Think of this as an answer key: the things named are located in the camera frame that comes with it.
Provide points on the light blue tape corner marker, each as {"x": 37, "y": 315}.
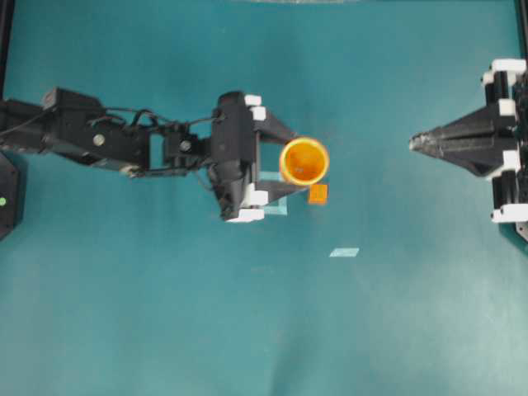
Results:
{"x": 278, "y": 207}

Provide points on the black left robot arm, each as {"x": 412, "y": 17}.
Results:
{"x": 79, "y": 128}

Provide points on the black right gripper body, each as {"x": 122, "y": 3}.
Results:
{"x": 505, "y": 85}

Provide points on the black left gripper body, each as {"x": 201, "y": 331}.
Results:
{"x": 233, "y": 146}

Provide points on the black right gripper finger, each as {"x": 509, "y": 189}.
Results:
{"x": 487, "y": 120}
{"x": 483, "y": 160}

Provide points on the black aluminium frame rail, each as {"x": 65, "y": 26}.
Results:
{"x": 7, "y": 9}

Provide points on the orange square tape marker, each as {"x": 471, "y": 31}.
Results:
{"x": 318, "y": 194}

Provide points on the orange plastic cup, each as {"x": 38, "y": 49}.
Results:
{"x": 304, "y": 161}

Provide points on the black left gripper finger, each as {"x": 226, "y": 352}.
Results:
{"x": 270, "y": 128}
{"x": 276, "y": 190}

